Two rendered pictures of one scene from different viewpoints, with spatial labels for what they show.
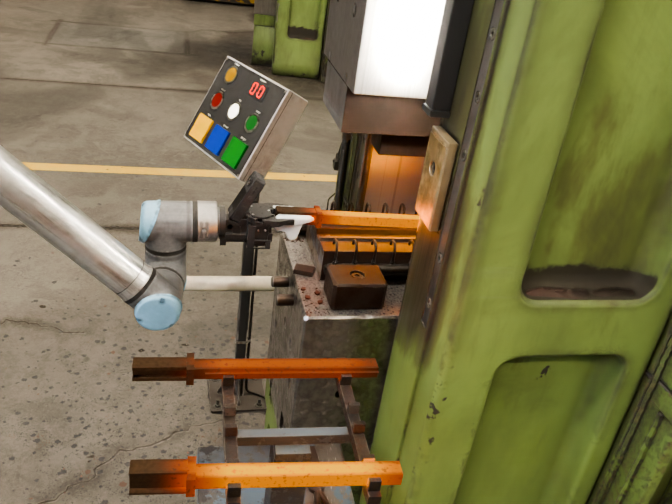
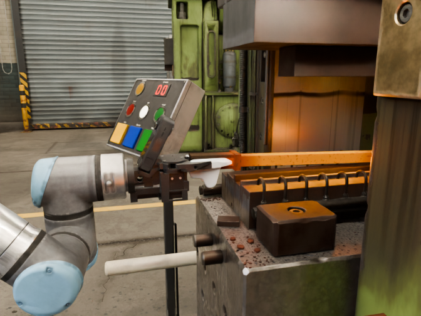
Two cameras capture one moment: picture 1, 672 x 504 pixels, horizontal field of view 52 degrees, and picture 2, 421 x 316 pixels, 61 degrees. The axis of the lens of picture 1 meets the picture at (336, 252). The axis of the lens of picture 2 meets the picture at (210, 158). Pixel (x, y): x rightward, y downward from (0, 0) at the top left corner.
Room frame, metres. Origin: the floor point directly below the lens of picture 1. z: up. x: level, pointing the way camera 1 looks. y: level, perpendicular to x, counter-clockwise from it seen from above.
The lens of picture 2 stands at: (0.67, 0.08, 1.22)
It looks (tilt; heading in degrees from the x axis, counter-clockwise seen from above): 13 degrees down; 2
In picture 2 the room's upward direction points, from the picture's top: straight up
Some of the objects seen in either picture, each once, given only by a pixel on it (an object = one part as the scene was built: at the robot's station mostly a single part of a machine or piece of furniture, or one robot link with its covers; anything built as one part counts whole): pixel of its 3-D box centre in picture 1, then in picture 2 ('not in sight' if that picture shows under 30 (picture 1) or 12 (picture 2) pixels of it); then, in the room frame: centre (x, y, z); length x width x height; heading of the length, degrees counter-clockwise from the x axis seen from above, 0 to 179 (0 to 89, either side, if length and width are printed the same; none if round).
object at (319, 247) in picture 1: (398, 243); (318, 186); (1.49, -0.15, 0.96); 0.42 x 0.20 x 0.09; 106
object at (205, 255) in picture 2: (284, 299); (211, 257); (1.31, 0.10, 0.87); 0.04 x 0.03 x 0.03; 106
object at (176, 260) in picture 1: (165, 268); (71, 238); (1.31, 0.37, 0.90); 0.12 x 0.09 x 0.12; 12
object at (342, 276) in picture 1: (355, 287); (295, 226); (1.28, -0.05, 0.95); 0.12 x 0.08 x 0.06; 106
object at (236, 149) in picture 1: (235, 153); (148, 141); (1.79, 0.32, 1.01); 0.07 x 0.05 x 0.07; 41
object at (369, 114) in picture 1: (427, 100); (330, 24); (1.49, -0.15, 1.32); 0.42 x 0.20 x 0.10; 106
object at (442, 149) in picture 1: (435, 178); (408, 30); (1.17, -0.16, 1.27); 0.09 x 0.02 x 0.17; 16
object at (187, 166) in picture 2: (274, 220); (189, 165); (1.36, 0.15, 1.04); 0.09 x 0.05 x 0.02; 103
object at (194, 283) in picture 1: (251, 283); (174, 260); (1.74, 0.24, 0.62); 0.44 x 0.05 x 0.05; 106
